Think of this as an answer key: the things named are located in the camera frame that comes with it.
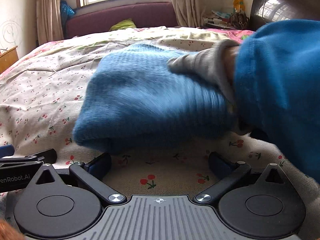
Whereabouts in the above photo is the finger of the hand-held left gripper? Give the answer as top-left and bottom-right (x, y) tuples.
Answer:
(0, 148), (57, 168)
(0, 144), (14, 157)

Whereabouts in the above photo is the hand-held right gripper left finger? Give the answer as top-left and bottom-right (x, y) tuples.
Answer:
(31, 152), (127, 205)

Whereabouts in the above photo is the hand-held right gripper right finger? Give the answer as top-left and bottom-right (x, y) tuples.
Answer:
(194, 151), (288, 204)

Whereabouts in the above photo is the blue yellow striped knit sweater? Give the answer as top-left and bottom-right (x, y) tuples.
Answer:
(72, 42), (241, 155)

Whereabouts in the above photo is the orange fuzzy cloth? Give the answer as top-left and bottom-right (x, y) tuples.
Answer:
(0, 219), (23, 240)

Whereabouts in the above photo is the white cherry print bed sheet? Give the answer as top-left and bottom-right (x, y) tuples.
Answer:
(0, 26), (320, 240)

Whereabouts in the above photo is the wooden desk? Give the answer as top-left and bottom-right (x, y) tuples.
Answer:
(0, 45), (19, 74)

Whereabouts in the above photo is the pink floral bed sheet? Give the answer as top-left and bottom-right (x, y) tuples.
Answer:
(15, 40), (66, 63)

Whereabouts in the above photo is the pink floral quilt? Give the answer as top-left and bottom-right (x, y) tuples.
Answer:
(205, 27), (257, 44)

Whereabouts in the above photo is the green cloth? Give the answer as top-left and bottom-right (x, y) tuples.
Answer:
(109, 18), (137, 32)

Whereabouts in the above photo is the blue plastic bag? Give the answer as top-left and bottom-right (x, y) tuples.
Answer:
(60, 0), (76, 26)

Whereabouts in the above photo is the beige curtain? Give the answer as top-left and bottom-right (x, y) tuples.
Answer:
(36, 0), (64, 41)
(167, 0), (206, 28)

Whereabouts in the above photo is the brown handbag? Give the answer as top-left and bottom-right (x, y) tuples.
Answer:
(230, 11), (249, 30)

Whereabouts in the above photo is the maroon sofa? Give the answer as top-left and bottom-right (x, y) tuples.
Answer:
(65, 2), (179, 39)

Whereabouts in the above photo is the yellow bag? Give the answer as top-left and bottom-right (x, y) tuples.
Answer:
(233, 0), (246, 14)

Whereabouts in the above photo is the dark wooden headboard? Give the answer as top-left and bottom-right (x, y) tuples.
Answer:
(249, 0), (320, 32)

